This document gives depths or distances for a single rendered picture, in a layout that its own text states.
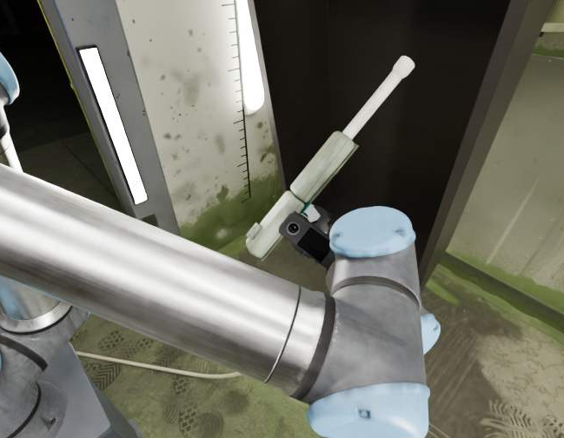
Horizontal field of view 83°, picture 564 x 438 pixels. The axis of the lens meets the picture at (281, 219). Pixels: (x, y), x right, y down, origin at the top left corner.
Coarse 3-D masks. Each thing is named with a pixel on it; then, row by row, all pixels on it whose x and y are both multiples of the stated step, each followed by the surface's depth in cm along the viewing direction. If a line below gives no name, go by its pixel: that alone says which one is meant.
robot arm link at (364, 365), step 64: (0, 192) 25; (64, 192) 27; (0, 256) 24; (64, 256) 24; (128, 256) 24; (192, 256) 26; (128, 320) 25; (192, 320) 24; (256, 320) 24; (320, 320) 25; (384, 320) 27; (320, 384) 24; (384, 384) 23
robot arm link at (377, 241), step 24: (360, 216) 37; (384, 216) 35; (336, 240) 34; (360, 240) 33; (384, 240) 32; (408, 240) 33; (336, 264) 36; (360, 264) 32; (384, 264) 31; (408, 264) 33; (408, 288) 30
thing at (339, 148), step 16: (400, 64) 59; (400, 80) 61; (384, 96) 61; (368, 112) 62; (352, 128) 62; (336, 144) 62; (352, 144) 62; (320, 160) 63; (336, 160) 63; (304, 176) 64; (320, 176) 63; (288, 192) 67; (304, 192) 64; (320, 192) 66; (272, 208) 68; (288, 208) 65; (256, 224) 66; (272, 224) 66; (256, 240) 67; (272, 240) 67; (256, 256) 68
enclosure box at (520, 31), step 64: (256, 0) 82; (320, 0) 100; (384, 0) 92; (448, 0) 83; (512, 0) 49; (320, 64) 114; (384, 64) 105; (448, 64) 92; (512, 64) 61; (320, 128) 132; (384, 128) 121; (448, 128) 105; (384, 192) 143; (448, 192) 79
